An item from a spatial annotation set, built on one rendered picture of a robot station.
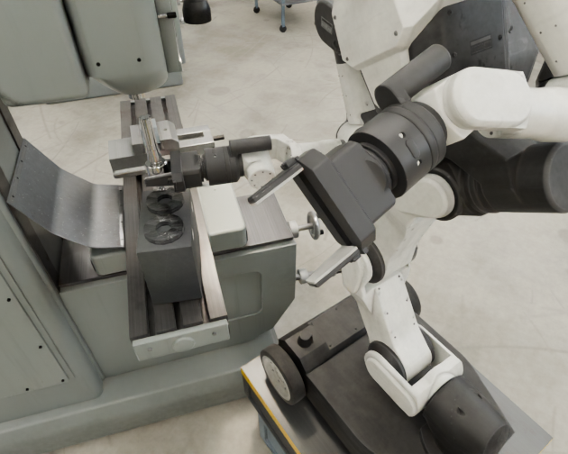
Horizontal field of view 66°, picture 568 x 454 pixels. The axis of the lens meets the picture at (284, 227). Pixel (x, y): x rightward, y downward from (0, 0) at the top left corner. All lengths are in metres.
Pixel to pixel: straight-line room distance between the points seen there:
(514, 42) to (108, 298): 1.33
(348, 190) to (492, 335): 2.01
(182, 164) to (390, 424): 0.92
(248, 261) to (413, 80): 1.12
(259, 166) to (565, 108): 0.60
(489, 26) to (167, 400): 1.65
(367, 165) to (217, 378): 1.51
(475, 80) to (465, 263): 2.19
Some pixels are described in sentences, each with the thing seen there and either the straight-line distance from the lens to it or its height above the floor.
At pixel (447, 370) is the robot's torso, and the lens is 1.33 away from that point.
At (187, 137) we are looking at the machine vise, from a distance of 1.60.
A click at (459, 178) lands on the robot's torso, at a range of 0.84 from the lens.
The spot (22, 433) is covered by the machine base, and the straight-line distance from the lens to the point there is 2.03.
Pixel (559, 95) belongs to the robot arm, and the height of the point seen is 1.58.
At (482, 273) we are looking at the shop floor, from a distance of 2.66.
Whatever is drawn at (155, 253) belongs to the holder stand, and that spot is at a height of 1.14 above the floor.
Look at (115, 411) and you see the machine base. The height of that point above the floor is 0.16.
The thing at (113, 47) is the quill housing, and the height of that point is 1.45.
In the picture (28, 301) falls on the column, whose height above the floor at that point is 0.78.
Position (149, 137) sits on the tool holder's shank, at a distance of 0.99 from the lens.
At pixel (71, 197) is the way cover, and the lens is 1.53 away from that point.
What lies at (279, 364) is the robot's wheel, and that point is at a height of 0.60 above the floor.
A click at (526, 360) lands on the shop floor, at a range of 2.39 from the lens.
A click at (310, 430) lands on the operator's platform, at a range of 1.55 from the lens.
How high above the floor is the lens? 1.83
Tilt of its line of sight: 43 degrees down
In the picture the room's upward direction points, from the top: straight up
